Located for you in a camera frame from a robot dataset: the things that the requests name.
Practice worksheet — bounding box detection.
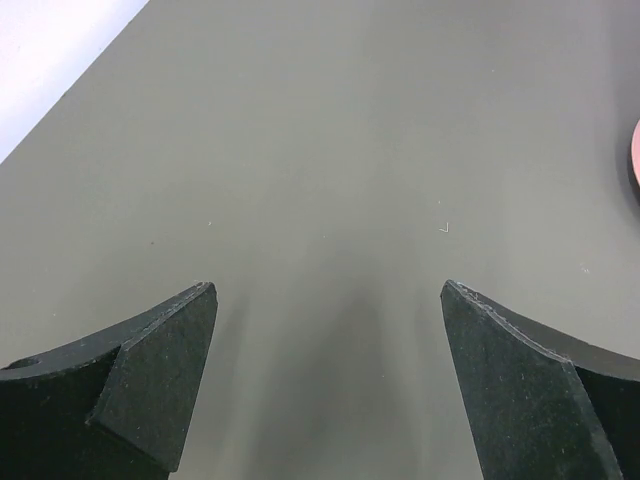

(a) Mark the pink three-tier shelf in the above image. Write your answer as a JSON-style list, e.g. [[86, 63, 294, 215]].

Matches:
[[628, 121, 640, 200]]

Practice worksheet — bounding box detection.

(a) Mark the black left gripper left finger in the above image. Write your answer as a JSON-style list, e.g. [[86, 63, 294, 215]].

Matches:
[[1, 282, 218, 479]]

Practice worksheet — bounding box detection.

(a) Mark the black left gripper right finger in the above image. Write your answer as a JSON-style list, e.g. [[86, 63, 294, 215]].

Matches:
[[440, 280, 639, 479]]

